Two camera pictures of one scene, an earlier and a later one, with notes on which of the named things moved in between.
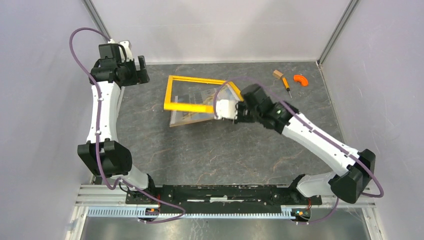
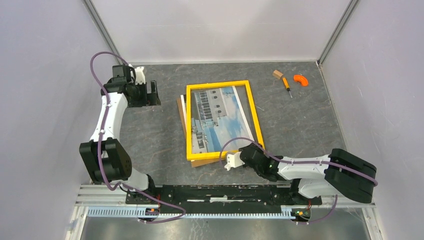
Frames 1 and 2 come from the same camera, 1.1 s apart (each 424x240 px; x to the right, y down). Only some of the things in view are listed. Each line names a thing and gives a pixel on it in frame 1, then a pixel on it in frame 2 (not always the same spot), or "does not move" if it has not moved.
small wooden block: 277,74 does not move
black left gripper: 139,76 -> 150,99
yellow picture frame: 170,105 -> 191,156
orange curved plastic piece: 302,79 does not move
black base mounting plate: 226,199 does not move
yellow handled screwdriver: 286,85 does not move
